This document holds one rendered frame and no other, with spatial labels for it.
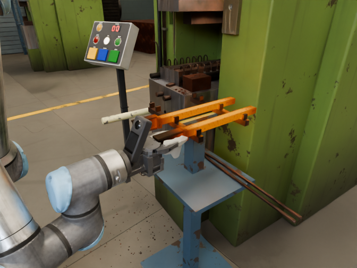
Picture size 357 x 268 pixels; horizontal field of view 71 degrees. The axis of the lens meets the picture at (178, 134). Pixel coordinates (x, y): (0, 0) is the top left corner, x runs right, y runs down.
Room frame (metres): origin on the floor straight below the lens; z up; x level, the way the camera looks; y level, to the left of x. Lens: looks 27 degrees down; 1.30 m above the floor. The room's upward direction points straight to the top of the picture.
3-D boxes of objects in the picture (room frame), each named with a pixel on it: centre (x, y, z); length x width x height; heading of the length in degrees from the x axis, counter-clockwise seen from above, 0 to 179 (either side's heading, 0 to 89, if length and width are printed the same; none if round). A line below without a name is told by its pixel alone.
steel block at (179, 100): (1.44, -0.16, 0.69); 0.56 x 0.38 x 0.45; 123
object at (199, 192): (0.87, -0.06, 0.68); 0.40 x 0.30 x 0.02; 35
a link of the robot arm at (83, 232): (0.45, 0.24, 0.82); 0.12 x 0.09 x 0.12; 147
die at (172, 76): (1.49, -0.12, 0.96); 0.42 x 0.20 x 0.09; 123
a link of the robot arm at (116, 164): (0.51, 0.16, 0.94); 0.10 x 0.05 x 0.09; 42
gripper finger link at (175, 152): (0.62, 0.01, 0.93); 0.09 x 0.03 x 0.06; 121
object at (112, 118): (1.61, 0.32, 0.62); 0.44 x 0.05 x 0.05; 123
